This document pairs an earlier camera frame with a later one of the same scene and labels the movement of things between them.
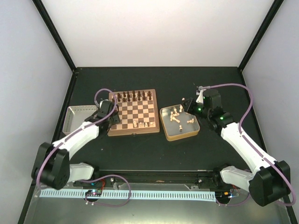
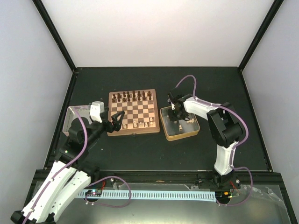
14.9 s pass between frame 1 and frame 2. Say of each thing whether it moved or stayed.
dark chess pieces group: stayed
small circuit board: stayed
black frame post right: stayed
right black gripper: moved
